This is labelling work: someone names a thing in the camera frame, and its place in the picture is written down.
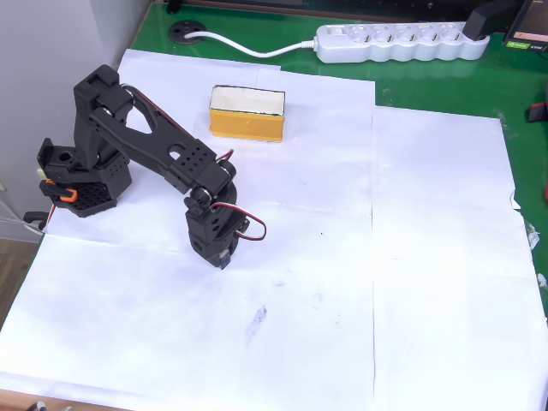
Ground black clamp handle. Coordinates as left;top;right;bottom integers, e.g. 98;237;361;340
22;211;47;232

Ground thin white cable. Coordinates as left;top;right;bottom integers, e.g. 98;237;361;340
0;179;44;236

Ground white power strip cable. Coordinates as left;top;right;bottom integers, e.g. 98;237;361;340
183;30;320;58

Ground white power strip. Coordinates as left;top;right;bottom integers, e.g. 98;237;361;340
314;21;491;64

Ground green desk mat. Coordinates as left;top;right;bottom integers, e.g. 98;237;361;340
129;0;548;320

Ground black desk cable grommet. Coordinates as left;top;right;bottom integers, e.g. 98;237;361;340
168;20;207;42

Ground red and black object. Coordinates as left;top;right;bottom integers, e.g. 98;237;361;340
525;101;548;124

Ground black device with green sticker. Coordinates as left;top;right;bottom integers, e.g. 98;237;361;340
501;0;548;53

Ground orange clamp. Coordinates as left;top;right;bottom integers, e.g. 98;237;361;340
39;179;79;203

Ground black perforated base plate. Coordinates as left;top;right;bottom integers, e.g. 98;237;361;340
53;182;119;219

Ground yellow rectangular box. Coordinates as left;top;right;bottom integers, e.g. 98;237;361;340
208;84;287;144

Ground black power adapter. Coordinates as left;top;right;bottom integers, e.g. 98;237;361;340
463;0;532;43

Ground red servo cable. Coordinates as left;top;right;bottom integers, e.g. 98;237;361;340
210;147;267;243

